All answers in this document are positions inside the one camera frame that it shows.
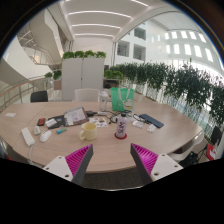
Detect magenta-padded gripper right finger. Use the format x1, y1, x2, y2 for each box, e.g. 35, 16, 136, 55
129, 142, 184, 186

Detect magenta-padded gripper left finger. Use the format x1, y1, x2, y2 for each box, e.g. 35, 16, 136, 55
43, 143, 95, 187

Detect lilac drink bottle black cap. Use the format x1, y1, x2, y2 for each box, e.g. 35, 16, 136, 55
115, 112, 129, 139

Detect clear plastic water bottle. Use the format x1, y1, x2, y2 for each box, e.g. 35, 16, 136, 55
98, 89, 109, 113

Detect white chair with curved back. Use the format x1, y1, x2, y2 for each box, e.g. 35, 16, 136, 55
168, 129, 205, 163

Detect white computer mouse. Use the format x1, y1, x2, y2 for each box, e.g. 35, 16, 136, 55
39, 129, 53, 144

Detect teal marker pen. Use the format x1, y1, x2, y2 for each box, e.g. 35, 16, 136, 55
55, 127, 68, 135

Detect clear plastic packet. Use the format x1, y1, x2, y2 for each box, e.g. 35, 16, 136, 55
146, 123, 158, 134

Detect cream yellow mug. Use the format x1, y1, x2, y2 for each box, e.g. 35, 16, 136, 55
78, 122, 98, 141

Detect white card packet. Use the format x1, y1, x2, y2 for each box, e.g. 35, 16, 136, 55
45, 117, 58, 129

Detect white power strip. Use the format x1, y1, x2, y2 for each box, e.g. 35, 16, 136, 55
20, 126, 36, 148

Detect dark blue keyboard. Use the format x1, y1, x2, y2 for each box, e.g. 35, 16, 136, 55
138, 113, 165, 129

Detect black notebook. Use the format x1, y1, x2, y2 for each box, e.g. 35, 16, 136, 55
46, 114, 68, 130

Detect flat white box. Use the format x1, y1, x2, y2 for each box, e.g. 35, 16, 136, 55
131, 120, 145, 129

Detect tablet in brown case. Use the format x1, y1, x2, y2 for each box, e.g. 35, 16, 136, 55
63, 106, 90, 128

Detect flat round red coaster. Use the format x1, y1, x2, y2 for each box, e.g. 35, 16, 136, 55
114, 132, 128, 141

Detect white sticker sheet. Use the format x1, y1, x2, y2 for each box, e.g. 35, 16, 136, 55
88, 116, 109, 129

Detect black power bank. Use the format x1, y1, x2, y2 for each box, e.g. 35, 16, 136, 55
85, 110, 98, 118

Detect black chair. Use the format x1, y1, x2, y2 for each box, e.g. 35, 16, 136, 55
30, 90, 49, 103

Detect green tote bag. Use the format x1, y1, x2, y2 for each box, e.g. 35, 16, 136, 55
110, 87, 135, 113

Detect row of green hedge plants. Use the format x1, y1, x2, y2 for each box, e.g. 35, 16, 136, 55
103, 61, 224, 128

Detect planter box with plants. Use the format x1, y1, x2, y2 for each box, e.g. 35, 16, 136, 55
43, 69, 63, 91

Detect white cabinet with plants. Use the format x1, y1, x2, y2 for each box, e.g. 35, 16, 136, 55
61, 50, 108, 102

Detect tangle of black cables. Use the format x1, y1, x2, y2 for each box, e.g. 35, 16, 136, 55
108, 111, 141, 125

